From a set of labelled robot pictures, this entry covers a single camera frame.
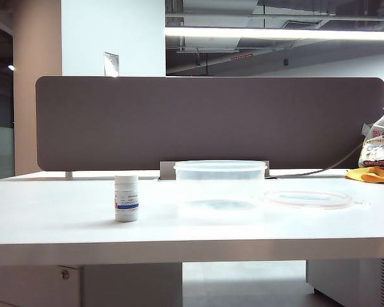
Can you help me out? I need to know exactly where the small white medicine bottle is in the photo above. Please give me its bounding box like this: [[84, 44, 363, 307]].
[[114, 175, 139, 223]]

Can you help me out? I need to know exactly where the clear lid with clip tabs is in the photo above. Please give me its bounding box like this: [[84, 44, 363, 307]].
[[262, 189, 372, 209]]

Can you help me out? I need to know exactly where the white cabinet with vent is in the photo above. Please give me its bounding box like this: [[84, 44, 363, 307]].
[[305, 258, 384, 307]]

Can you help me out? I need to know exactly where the ceiling air vent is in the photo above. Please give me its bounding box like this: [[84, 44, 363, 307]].
[[283, 19, 324, 30]]

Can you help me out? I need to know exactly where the long ceiling light strip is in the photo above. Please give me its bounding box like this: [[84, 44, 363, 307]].
[[164, 26, 384, 42]]

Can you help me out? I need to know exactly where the brown desk divider panel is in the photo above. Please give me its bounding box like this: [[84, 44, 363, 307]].
[[35, 75, 384, 172]]

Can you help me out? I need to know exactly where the printed plastic snack bag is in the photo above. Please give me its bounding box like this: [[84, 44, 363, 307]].
[[358, 92, 384, 169]]

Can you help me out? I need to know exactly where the grey desk cable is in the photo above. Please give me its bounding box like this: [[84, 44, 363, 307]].
[[265, 140, 366, 180]]

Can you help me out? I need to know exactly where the yellow cloth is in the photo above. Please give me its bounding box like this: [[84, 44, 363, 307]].
[[344, 166, 384, 185]]

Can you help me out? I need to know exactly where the metal wall plate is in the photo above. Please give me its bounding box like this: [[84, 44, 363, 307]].
[[104, 51, 120, 77]]

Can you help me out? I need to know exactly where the white drawer pedestal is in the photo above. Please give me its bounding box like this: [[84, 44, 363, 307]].
[[0, 264, 183, 307]]

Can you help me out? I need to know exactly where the round clear plastic box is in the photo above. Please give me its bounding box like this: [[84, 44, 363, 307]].
[[173, 160, 269, 221]]

